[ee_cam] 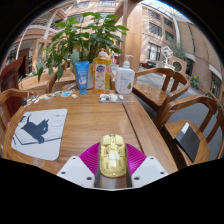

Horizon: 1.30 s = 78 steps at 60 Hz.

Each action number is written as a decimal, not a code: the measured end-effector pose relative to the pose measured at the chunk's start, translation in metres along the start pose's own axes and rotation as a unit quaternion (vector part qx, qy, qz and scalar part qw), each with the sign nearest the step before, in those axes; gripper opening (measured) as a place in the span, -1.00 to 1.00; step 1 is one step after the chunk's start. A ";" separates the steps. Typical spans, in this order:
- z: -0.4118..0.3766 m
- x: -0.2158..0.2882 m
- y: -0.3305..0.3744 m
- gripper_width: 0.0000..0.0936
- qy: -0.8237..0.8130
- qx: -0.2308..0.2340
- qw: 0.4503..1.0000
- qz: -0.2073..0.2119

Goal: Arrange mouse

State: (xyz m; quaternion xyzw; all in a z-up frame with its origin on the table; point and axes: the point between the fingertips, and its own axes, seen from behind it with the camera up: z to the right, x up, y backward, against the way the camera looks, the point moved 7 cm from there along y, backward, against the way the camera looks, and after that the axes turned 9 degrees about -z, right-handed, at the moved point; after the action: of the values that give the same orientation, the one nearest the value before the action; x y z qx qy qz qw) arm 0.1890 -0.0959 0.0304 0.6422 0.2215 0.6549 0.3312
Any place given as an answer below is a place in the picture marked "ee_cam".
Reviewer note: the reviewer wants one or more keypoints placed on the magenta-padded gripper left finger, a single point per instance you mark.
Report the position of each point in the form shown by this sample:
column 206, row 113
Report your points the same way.
column 75, row 170

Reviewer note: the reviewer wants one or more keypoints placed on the green plant in white pot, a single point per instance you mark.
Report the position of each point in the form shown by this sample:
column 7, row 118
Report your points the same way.
column 80, row 36

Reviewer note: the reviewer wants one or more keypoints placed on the round blue white sticker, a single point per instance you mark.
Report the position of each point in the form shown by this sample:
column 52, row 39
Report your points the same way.
column 66, row 93

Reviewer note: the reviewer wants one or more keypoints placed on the grey cat-print mouse pad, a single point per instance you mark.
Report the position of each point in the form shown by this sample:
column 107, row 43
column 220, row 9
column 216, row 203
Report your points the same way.
column 40, row 140

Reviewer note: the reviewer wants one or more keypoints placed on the small clear tissue packet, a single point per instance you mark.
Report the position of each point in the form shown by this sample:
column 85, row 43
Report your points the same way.
column 108, row 97

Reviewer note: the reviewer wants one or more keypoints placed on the wooden planter box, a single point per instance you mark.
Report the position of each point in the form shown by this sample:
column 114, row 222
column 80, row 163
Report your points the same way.
column 31, row 83

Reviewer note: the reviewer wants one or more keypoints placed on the black notebook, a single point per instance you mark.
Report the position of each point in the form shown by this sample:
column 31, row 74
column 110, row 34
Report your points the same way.
column 188, row 141

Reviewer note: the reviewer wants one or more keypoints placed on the blue squeeze tube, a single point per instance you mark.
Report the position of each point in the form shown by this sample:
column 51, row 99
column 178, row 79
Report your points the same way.
column 82, row 78

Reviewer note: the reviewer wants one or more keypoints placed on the white pump bottle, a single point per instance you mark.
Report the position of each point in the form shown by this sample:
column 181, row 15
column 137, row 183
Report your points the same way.
column 124, row 80

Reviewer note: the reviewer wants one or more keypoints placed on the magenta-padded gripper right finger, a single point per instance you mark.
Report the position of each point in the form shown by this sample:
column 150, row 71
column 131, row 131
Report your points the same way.
column 148, row 170

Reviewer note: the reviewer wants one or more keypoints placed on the wooden armchair with black notebook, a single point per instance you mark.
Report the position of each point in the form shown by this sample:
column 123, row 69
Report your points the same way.
column 176, row 130

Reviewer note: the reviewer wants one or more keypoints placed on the orange dish soap bottle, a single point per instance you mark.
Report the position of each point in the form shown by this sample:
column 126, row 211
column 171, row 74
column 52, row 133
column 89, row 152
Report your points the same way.
column 101, row 75

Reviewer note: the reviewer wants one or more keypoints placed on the dark red wooden pedestal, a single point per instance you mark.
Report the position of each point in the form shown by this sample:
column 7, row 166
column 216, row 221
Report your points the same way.
column 10, row 75

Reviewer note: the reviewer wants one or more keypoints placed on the white abstract sculpture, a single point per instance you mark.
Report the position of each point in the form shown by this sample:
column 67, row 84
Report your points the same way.
column 167, row 54

